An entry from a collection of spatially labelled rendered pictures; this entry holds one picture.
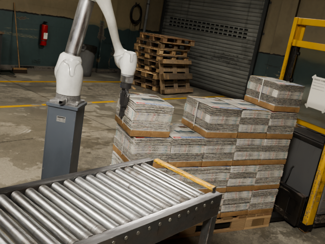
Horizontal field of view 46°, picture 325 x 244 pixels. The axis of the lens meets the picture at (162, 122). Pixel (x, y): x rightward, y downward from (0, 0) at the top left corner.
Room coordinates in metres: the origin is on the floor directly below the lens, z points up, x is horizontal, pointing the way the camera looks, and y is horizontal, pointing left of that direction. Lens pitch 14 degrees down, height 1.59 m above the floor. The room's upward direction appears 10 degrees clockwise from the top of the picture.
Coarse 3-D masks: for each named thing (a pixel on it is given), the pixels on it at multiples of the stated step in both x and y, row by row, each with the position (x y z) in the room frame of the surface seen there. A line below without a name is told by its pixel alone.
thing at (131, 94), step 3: (129, 93) 2.71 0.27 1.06; (132, 93) 2.73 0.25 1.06; (135, 93) 2.75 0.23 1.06; (138, 93) 2.77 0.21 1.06; (141, 93) 2.79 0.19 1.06; (144, 93) 2.82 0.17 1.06; (147, 93) 2.84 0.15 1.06; (150, 96) 2.75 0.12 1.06; (153, 96) 2.77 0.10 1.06; (156, 96) 2.79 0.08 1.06; (117, 105) 2.75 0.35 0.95; (117, 108) 2.74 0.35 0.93; (117, 111) 2.72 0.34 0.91; (117, 114) 2.72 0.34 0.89; (120, 117) 2.64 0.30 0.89
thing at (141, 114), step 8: (128, 104) 2.55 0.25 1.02; (136, 104) 2.43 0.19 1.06; (144, 104) 2.45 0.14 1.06; (152, 104) 2.48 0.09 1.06; (160, 104) 2.54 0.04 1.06; (168, 104) 2.59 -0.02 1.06; (128, 112) 2.52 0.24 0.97; (136, 112) 2.43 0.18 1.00; (144, 112) 2.46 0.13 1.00; (152, 112) 2.48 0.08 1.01; (160, 112) 2.50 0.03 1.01; (168, 112) 2.53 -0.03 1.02; (128, 120) 2.49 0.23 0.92; (136, 120) 2.44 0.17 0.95; (144, 120) 2.46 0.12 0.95; (152, 120) 2.49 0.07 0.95; (160, 120) 2.51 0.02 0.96; (168, 120) 2.54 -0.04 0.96; (136, 128) 2.44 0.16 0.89; (144, 128) 2.46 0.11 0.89; (152, 128) 2.49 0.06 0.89; (160, 128) 2.52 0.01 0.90; (168, 128) 2.54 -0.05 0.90
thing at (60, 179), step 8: (136, 160) 2.09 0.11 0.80; (144, 160) 2.11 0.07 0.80; (152, 160) 2.14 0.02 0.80; (96, 168) 1.87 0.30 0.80; (104, 168) 1.89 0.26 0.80; (112, 168) 1.91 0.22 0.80; (56, 176) 1.69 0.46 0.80; (64, 176) 1.71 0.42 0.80; (72, 176) 1.72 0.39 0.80; (80, 176) 1.74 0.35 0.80; (24, 184) 1.55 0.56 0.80; (32, 184) 1.56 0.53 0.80; (40, 184) 1.58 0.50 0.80; (48, 184) 1.61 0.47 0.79; (0, 192) 1.44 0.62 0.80; (8, 192) 1.46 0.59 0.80
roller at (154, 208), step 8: (96, 176) 1.81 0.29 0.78; (104, 176) 1.79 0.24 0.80; (112, 184) 1.73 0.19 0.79; (120, 184) 1.72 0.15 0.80; (120, 192) 1.68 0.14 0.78; (128, 192) 1.66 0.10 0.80; (136, 200) 1.61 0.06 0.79; (144, 200) 1.60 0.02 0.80; (152, 208) 1.55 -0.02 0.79; (160, 208) 1.55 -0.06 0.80
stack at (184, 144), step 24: (120, 144) 2.62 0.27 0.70; (144, 144) 2.46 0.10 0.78; (168, 144) 2.56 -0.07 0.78; (192, 144) 2.66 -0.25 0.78; (216, 144) 2.76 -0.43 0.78; (240, 144) 2.88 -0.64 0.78; (192, 168) 2.67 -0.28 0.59; (216, 168) 2.78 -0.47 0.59; (240, 168) 2.90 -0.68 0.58; (240, 192) 2.93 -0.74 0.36; (240, 216) 2.96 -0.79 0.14
